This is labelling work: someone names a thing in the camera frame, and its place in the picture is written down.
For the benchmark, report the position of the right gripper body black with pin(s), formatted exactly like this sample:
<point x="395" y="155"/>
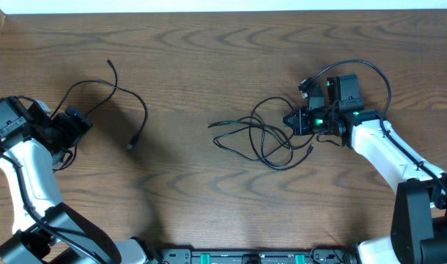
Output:
<point x="317" y="119"/>

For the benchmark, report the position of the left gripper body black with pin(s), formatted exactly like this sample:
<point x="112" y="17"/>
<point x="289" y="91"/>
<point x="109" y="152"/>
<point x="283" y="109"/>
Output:
<point x="66" y="132"/>

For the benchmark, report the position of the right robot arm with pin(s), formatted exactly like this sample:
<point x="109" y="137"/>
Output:
<point x="419" y="225"/>

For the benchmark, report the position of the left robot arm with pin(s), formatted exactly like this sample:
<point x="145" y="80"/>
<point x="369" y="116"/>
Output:
<point x="32" y="147"/>

